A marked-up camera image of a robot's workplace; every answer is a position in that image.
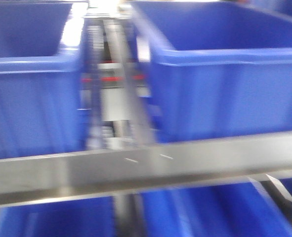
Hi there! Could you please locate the blue bin lower shelf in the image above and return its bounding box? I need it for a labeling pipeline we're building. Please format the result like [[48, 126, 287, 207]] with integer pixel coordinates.
[[141, 182, 292, 237]]

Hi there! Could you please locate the large blue target bin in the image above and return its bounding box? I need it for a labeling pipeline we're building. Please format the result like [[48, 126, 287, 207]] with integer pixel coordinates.
[[131, 1, 292, 142]]

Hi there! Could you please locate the blue neighbour bin left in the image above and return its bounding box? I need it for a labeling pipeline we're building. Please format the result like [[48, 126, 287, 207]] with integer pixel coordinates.
[[0, 0, 87, 159]]

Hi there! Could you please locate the steel shelf front rail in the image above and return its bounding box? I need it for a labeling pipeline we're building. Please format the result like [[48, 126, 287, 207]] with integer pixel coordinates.
[[0, 131, 292, 207]]

